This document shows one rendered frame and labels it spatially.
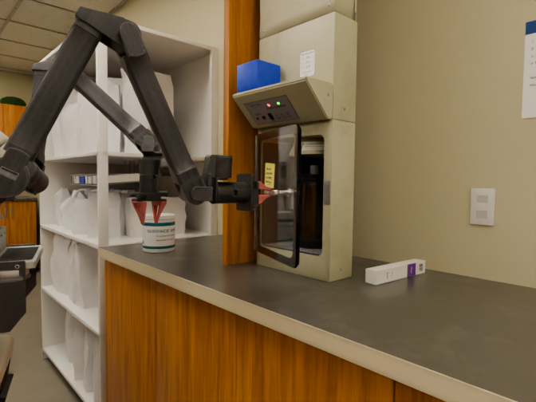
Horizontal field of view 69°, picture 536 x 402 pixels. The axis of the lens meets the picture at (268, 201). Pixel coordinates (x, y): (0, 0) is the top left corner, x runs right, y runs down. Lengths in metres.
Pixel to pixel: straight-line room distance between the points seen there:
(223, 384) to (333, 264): 0.45
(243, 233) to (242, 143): 0.31
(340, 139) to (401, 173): 0.41
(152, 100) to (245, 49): 0.58
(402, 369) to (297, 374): 0.29
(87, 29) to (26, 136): 0.25
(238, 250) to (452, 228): 0.73
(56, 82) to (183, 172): 0.32
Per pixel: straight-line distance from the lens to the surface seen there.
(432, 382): 0.72
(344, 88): 1.20
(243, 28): 1.47
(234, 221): 1.36
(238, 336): 1.08
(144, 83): 0.96
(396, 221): 1.52
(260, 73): 1.25
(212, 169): 1.00
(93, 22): 0.95
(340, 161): 1.17
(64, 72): 0.94
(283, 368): 0.98
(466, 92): 1.45
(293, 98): 1.15
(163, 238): 1.62
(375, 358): 0.76
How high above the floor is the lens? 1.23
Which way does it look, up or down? 3 degrees down
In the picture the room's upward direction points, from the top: 1 degrees clockwise
